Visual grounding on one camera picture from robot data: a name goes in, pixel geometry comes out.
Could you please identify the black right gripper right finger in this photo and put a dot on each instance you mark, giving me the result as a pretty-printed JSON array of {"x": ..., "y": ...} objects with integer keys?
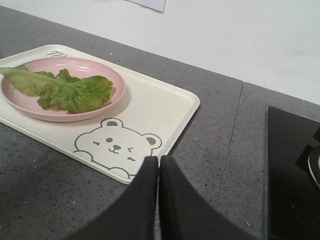
[{"x": 184, "y": 214}]

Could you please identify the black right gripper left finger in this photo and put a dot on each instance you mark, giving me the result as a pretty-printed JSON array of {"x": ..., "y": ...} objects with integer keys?
[{"x": 132, "y": 215}]

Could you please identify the cream bear serving tray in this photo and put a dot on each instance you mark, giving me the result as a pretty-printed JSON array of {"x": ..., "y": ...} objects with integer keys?
[{"x": 146, "y": 121}]

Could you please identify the green lettuce leaf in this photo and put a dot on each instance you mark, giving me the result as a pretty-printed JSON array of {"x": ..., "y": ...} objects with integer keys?
[{"x": 73, "y": 94}]

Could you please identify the pink round plate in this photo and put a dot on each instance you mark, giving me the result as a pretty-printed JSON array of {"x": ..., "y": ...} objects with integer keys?
[{"x": 77, "y": 67}]

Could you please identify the black gas stove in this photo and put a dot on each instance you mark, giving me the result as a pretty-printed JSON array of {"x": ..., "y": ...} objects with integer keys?
[{"x": 293, "y": 176}]

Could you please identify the white paper on wall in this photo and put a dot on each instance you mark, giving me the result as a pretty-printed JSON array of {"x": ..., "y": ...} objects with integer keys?
[{"x": 157, "y": 5}]

